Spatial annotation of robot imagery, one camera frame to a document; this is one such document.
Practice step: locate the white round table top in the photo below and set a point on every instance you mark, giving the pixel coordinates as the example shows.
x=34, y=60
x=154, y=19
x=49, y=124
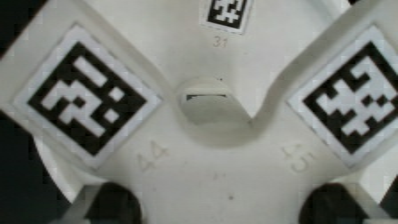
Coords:
x=304, y=55

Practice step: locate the white cross-shaped table base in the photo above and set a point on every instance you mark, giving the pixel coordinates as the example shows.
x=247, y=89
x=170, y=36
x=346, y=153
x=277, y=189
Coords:
x=73, y=95

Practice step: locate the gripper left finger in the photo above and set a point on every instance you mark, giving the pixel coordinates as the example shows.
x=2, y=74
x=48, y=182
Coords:
x=105, y=205

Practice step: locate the white cylindrical table leg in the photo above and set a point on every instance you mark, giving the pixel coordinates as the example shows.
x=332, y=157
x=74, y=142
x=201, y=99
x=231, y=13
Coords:
x=208, y=102

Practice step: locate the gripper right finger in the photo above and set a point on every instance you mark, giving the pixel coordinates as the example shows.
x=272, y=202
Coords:
x=339, y=205

